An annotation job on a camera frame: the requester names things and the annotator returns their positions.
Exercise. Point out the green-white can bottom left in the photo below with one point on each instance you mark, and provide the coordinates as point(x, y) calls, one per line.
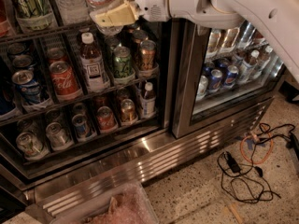
point(31, 146)

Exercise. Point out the tea bottle behind door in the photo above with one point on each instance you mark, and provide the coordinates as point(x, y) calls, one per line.
point(247, 66)

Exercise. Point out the silver can bottom shelf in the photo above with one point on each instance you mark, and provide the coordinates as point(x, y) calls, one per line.
point(59, 136)

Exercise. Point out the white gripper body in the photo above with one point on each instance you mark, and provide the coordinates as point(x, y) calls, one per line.
point(151, 2)

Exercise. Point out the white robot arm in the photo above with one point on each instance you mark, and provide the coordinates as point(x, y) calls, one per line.
point(276, 20)

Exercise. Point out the blue Pepsi can middle shelf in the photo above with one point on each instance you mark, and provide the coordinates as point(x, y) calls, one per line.
point(34, 96)

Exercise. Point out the blue Pepsi can behind door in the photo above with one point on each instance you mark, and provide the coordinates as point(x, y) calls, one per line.
point(214, 80)

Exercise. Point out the green tall can top shelf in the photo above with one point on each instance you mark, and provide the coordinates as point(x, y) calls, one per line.
point(34, 15)

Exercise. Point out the green soda can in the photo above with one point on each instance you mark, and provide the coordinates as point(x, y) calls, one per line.
point(123, 71)

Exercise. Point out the pink bubble wrap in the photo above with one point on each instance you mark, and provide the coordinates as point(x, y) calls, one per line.
point(124, 208)

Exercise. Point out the gold soda can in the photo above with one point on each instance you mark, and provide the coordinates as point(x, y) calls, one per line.
point(147, 58)

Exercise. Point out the red Coca-Cola can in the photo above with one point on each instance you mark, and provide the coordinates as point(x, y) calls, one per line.
point(64, 80)

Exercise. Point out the blue can bottom shelf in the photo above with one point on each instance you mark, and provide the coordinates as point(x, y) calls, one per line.
point(83, 128)

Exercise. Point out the gold can bottom shelf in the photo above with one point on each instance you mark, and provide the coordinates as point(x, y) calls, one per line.
point(128, 113)

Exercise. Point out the red can bottom shelf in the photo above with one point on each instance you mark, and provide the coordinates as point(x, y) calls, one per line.
point(106, 119)

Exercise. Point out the small tea bottle lower shelf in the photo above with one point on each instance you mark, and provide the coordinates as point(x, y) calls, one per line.
point(147, 100)

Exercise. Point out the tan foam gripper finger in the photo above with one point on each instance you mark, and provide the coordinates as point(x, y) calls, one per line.
point(123, 14)

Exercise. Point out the fridge glass door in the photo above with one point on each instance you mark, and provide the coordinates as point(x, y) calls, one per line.
point(234, 109)

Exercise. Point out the iced tea bottle white cap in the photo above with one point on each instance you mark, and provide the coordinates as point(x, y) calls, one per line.
point(92, 64)

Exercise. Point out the clear plastic bin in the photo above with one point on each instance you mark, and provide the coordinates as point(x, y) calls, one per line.
point(100, 204)

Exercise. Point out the stainless steel glass-door fridge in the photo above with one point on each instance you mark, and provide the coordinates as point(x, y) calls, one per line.
point(63, 179)

